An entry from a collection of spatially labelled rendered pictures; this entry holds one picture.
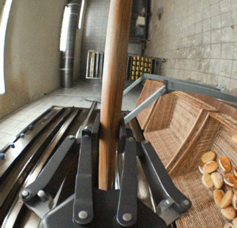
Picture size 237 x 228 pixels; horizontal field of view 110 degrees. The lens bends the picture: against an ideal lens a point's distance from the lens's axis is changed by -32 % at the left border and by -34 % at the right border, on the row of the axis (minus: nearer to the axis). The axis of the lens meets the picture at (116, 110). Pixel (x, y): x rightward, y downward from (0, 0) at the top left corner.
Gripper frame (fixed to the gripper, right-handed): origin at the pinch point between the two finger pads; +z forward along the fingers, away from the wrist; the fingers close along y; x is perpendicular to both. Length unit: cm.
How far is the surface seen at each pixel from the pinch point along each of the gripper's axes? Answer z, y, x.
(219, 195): 1, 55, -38
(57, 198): 6.3, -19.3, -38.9
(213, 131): 26, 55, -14
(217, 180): 8, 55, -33
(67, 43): 286, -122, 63
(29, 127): 80, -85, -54
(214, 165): 16, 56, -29
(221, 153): 18, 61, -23
